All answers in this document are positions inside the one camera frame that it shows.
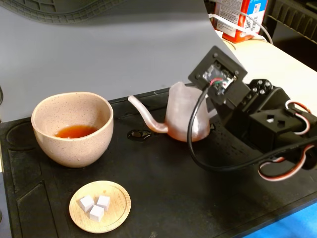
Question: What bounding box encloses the brown tea liquid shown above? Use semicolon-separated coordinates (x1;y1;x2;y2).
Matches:
54;124;99;139

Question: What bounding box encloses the red and white box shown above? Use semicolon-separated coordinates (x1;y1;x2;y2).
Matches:
213;0;269;43

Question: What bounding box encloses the white flat strap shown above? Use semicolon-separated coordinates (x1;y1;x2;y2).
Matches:
207;13;267;42

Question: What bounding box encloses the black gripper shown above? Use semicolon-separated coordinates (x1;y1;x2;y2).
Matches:
214;78;291;149

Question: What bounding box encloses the grey backdrop sheet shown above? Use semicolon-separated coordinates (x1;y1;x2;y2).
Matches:
0;0;236;123

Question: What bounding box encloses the white round cable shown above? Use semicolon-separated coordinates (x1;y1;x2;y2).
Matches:
239;11;274;45

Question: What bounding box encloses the black camera cable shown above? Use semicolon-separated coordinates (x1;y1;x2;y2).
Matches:
187;84;317;172

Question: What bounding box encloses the red white black servo cable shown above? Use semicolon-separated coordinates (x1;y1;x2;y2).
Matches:
257;100;317;182

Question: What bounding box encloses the white sugar cube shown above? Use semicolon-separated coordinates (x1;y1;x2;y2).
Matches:
79;195;95;213
89;205;105;223
96;195;111;212

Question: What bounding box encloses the black work mat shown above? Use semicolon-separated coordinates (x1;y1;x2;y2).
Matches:
0;86;317;238

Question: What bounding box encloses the translucent pink gooseneck kettle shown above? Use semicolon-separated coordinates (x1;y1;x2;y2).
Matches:
128;81;218;142

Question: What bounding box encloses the round wooden saucer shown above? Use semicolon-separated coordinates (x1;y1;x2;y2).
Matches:
69;180;132;234

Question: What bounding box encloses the speckled pink ceramic bowl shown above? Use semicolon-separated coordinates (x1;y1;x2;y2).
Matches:
31;91;114;169

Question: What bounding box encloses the black plastic crate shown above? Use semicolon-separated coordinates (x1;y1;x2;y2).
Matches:
262;0;317;48

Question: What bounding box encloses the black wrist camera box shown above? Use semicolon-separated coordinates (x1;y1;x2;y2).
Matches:
188;46;251;105

